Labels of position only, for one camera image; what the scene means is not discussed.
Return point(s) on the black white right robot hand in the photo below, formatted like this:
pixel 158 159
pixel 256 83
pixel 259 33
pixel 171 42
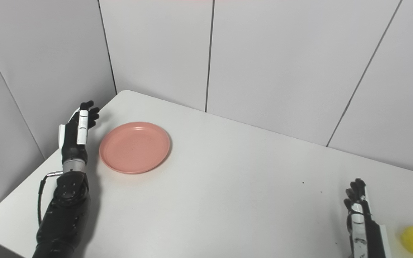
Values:
pixel 369 233

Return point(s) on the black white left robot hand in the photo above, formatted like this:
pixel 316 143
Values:
pixel 71 139

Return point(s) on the pink round plate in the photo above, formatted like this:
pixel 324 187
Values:
pixel 134 147

